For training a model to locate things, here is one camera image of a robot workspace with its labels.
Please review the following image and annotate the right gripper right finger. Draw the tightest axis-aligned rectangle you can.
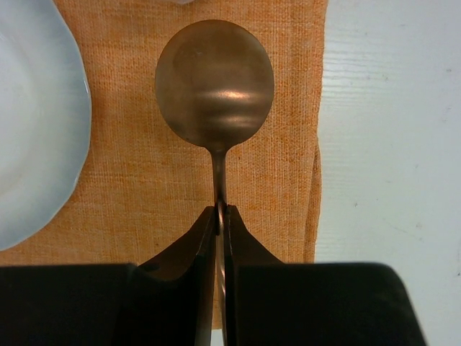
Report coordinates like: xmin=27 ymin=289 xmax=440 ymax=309
xmin=225 ymin=205 xmax=426 ymax=345

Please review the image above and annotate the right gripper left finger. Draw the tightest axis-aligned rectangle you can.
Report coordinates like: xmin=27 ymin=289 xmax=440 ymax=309
xmin=1 ymin=207 xmax=215 ymax=345

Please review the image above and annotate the orange cloth placemat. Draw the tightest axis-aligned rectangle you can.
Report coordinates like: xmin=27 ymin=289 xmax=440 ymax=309
xmin=1 ymin=1 xmax=327 ymax=265

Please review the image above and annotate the copper spoon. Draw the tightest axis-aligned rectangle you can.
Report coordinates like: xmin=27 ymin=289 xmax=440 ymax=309
xmin=155 ymin=19 xmax=274 ymax=345

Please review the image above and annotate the white ceramic bowl plate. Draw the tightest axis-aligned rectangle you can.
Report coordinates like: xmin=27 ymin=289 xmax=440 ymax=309
xmin=1 ymin=1 xmax=91 ymax=249

